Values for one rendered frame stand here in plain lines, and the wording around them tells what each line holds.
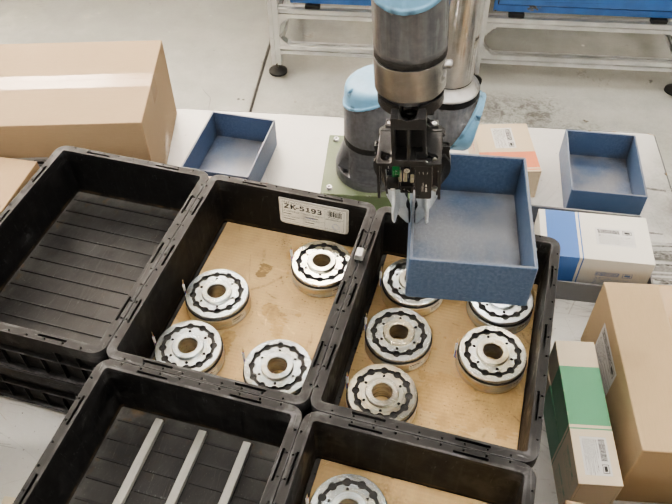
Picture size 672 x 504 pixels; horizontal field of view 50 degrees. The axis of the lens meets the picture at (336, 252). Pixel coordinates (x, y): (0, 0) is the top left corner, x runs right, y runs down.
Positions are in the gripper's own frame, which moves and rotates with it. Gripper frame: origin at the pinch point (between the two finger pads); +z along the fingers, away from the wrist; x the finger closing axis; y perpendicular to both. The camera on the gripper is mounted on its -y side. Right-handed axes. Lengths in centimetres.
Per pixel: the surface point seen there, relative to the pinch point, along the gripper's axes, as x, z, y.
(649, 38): 94, 119, -239
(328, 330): -11.6, 18.1, 6.5
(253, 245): -29.1, 26.9, -17.6
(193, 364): -32.0, 23.5, 10.1
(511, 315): 15.2, 27.1, -4.8
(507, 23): 27, 86, -196
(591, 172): 36, 44, -59
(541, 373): 17.9, 20.2, 10.2
